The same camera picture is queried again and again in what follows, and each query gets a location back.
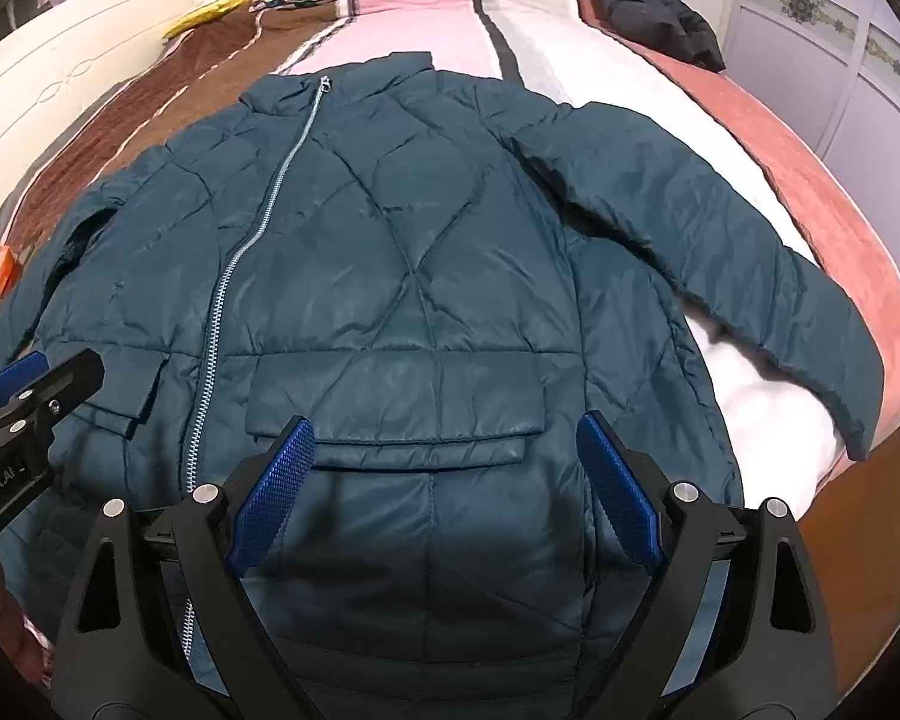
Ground brown quilted blanket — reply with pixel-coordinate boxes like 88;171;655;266
0;0;362;260

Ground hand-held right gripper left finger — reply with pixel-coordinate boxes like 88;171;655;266
49;415;317;720

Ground cream bed headboard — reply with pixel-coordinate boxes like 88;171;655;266
0;0;196;248

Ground salmon pink blanket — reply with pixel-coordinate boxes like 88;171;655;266
568;0;900;432

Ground black puffer jacket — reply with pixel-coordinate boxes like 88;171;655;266
581;0;727;74

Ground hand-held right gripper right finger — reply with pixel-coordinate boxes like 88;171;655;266
576;411;842;720

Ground teal quilted puffer jacket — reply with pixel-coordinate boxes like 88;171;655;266
0;51;869;720

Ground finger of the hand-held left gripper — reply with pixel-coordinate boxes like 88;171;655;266
0;347;107;452
0;349;50;406

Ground lilac wardrobe with ornate panels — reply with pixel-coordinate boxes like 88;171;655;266
720;0;900;192

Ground pink white striped bed sheet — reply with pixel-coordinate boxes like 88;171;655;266
276;0;857;470

